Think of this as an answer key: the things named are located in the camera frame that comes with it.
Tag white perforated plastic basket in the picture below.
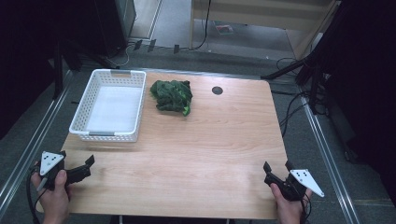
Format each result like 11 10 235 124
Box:
68 68 148 144

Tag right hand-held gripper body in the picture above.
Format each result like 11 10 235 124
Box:
277 168 325 202

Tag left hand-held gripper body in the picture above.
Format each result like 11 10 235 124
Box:
39 150 69 191

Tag black floor cables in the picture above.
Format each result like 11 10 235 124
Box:
270 56 314 138

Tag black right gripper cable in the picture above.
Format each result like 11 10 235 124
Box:
298 192 313 224

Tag person's right hand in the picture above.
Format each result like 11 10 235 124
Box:
269 182 313 224

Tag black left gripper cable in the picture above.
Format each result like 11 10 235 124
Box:
25 166 45 224

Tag light wooden furniture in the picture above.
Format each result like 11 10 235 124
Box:
189 0 342 61

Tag black metal stand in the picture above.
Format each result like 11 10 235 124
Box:
261 46 332 117
51 38 82 101

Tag black cabinet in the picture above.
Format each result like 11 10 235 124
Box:
92 0 138 60

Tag person's left hand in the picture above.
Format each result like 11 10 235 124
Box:
30 169 71 224

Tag black hanging cable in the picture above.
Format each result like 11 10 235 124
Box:
189 0 213 51

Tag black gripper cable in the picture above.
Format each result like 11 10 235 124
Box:
298 192 313 224
25 166 45 224

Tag metal floor rail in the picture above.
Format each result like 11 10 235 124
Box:
0 70 75 217
124 66 263 80
299 92 362 224

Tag red paper on floor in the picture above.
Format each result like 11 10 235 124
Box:
214 23 235 36

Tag green fleece garment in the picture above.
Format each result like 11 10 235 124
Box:
149 79 194 118

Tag white floor cable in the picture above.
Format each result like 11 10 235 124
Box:
105 44 133 68

